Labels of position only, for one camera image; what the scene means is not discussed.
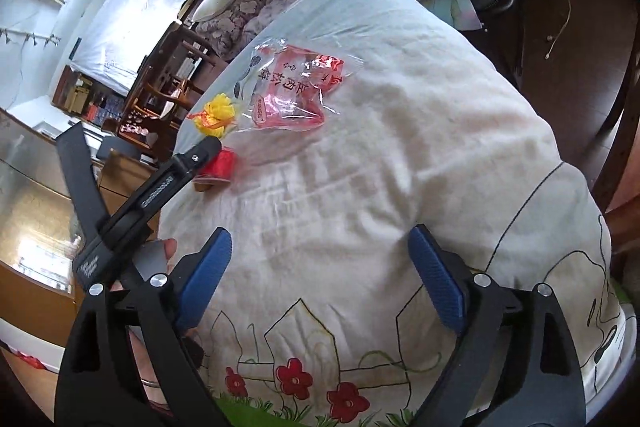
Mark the yellow ribbon flower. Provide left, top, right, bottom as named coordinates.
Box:
left=187, top=93, right=237, bottom=138

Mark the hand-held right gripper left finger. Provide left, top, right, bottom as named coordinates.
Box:
left=54, top=227, right=234, bottom=427

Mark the dark floral folded duvet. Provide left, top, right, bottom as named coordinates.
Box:
left=195, top=0, right=306, bottom=62

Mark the wooden chair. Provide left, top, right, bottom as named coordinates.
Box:
left=140, top=21, right=228, bottom=132

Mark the clear plastic bag red print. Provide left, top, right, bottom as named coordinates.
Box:
left=232, top=36, right=362, bottom=140

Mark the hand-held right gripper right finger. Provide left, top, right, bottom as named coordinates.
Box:
left=406, top=224, right=587, bottom=427

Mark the cream printed blanket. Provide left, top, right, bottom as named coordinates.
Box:
left=150, top=0, right=626, bottom=427

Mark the person's left forearm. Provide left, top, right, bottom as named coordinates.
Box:
left=137, top=382, right=176, bottom=415

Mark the light wooden cabinet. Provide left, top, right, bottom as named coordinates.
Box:
left=0, top=107, right=161, bottom=408

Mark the person's left hand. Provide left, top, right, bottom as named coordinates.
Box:
left=126, top=239, right=179, bottom=381

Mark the wooden table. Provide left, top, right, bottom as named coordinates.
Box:
left=116, top=57, right=176, bottom=160

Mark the wall hook rail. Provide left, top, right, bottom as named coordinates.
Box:
left=0, top=27, right=63, bottom=50

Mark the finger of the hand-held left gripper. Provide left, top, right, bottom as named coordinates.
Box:
left=54, top=124, right=109, bottom=250
left=102, top=138, right=224, bottom=235

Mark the pastel folded cloth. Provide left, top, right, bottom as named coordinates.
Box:
left=425, top=0, right=482, bottom=30

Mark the white hanging sheet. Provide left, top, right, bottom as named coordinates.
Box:
left=70, top=0, right=203, bottom=80

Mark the wall shelf with boxes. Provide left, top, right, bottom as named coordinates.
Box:
left=50, top=67, right=131, bottom=128

